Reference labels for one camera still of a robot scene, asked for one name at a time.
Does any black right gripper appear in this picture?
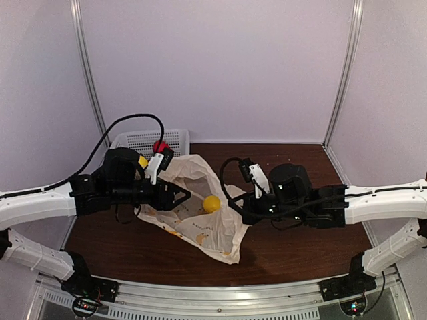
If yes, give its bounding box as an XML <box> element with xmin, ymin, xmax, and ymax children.
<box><xmin>228</xmin><ymin>189</ymin><xmax>306</xmax><ymax>226</ymax></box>

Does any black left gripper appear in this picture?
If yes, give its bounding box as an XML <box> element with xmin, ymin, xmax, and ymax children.
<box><xmin>109</xmin><ymin>177</ymin><xmax>191</xmax><ymax>211</ymax></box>

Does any yellow lemon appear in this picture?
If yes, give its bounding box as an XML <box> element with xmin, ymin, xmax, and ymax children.
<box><xmin>138</xmin><ymin>155</ymin><xmax>149</xmax><ymax>169</ymax></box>
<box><xmin>202</xmin><ymin>195</ymin><xmax>221</xmax><ymax>213</ymax></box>

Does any red apple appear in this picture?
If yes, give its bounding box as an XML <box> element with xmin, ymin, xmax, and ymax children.
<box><xmin>153</xmin><ymin>140</ymin><xmax>170</xmax><ymax>153</ymax></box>

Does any banana print plastic bag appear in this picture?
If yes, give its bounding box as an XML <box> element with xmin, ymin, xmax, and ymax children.
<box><xmin>135</xmin><ymin>155</ymin><xmax>249</xmax><ymax>265</ymax></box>

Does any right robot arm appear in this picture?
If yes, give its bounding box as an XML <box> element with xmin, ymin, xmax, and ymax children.
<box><xmin>228</xmin><ymin>162</ymin><xmax>426</xmax><ymax>295</ymax></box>

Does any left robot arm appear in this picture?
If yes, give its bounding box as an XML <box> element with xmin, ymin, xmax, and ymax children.
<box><xmin>1</xmin><ymin>147</ymin><xmax>191</xmax><ymax>296</ymax></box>

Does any white perforated plastic basket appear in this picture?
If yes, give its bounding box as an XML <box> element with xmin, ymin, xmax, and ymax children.
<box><xmin>111</xmin><ymin>129</ymin><xmax>190</xmax><ymax>159</ymax></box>

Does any right circuit board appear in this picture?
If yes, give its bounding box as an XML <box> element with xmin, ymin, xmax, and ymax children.
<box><xmin>340</xmin><ymin>297</ymin><xmax>368</xmax><ymax>317</ymax></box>

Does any circuit board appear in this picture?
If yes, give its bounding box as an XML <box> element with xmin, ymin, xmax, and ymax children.
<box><xmin>71</xmin><ymin>297</ymin><xmax>102</xmax><ymax>317</ymax></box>
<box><xmin>340</xmin><ymin>297</ymin><xmax>368</xmax><ymax>317</ymax></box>

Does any left circuit board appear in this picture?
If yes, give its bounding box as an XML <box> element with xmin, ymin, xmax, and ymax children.
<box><xmin>71</xmin><ymin>297</ymin><xmax>102</xmax><ymax>317</ymax></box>

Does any right black camera cable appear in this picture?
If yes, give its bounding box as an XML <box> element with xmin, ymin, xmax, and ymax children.
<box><xmin>219</xmin><ymin>157</ymin><xmax>348</xmax><ymax>231</ymax></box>

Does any black camera cable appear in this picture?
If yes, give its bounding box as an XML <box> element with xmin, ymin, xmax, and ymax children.
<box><xmin>219</xmin><ymin>157</ymin><xmax>348</xmax><ymax>231</ymax></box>
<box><xmin>43</xmin><ymin>114</ymin><xmax>167</xmax><ymax>193</ymax></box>

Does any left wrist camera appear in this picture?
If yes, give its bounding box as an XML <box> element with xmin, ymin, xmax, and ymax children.
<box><xmin>145</xmin><ymin>149</ymin><xmax>174</xmax><ymax>185</ymax></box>

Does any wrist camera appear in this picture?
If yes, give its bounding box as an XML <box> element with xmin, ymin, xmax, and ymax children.
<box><xmin>239</xmin><ymin>158</ymin><xmax>270</xmax><ymax>199</ymax></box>
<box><xmin>145</xmin><ymin>149</ymin><xmax>174</xmax><ymax>185</ymax></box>

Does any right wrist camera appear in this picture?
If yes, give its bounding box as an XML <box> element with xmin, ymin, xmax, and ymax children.
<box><xmin>239</xmin><ymin>158</ymin><xmax>270</xmax><ymax>199</ymax></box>

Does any left black camera cable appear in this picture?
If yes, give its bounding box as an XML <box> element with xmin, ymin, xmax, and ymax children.
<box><xmin>43</xmin><ymin>114</ymin><xmax>167</xmax><ymax>193</ymax></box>

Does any aluminium front rail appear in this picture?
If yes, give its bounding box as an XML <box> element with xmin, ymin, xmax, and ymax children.
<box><xmin>26</xmin><ymin>263</ymin><xmax>414</xmax><ymax>320</ymax></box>

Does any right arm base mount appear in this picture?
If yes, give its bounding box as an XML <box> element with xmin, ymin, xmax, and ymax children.
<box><xmin>318</xmin><ymin>273</ymin><xmax>377</xmax><ymax>301</ymax></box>

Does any left aluminium corner post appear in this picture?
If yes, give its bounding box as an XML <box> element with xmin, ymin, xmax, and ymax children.
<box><xmin>70</xmin><ymin>0</ymin><xmax>107</xmax><ymax>135</ymax></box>

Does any aluminium corner post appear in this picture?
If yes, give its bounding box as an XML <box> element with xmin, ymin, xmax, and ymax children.
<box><xmin>70</xmin><ymin>0</ymin><xmax>107</xmax><ymax>135</ymax></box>
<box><xmin>322</xmin><ymin>0</ymin><xmax>364</xmax><ymax>149</ymax></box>

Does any right aluminium corner post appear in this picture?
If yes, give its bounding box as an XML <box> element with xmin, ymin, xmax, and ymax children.
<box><xmin>322</xmin><ymin>0</ymin><xmax>364</xmax><ymax>149</ymax></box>

